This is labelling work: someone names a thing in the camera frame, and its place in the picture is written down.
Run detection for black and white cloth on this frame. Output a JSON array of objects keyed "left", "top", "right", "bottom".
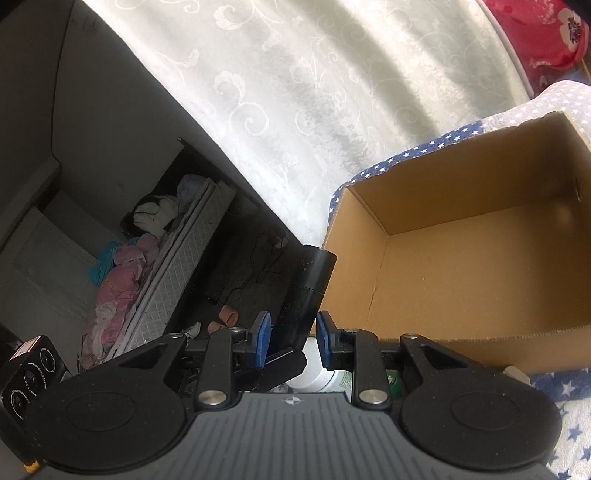
[{"left": 132, "top": 195, "right": 179, "bottom": 239}]

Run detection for white lace curtain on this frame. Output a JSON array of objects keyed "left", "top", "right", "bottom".
[{"left": 91, "top": 1, "right": 530, "bottom": 245}]

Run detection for white plastic bottle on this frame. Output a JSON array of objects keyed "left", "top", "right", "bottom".
[{"left": 287, "top": 337, "right": 351, "bottom": 393}]

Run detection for pink slippers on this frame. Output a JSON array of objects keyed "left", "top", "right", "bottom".
[{"left": 207, "top": 305, "right": 239, "bottom": 335}]

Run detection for green can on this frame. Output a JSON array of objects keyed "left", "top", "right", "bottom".
[{"left": 386, "top": 369, "right": 406, "bottom": 400}]

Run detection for brown cardboard box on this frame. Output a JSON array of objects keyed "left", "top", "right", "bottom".
[{"left": 317, "top": 111, "right": 591, "bottom": 375}]

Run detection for red floral blanket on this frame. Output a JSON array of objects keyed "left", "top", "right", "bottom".
[{"left": 484, "top": 0, "right": 590, "bottom": 94}]

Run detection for black cylindrical bottle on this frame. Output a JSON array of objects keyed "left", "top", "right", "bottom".
[{"left": 269, "top": 245, "right": 337, "bottom": 355}]

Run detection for blue star-patterned cushion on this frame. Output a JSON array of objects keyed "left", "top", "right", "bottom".
[{"left": 327, "top": 80, "right": 591, "bottom": 480}]

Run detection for pile of pink clothes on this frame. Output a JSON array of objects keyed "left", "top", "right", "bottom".
[{"left": 77, "top": 233, "right": 159, "bottom": 371}]

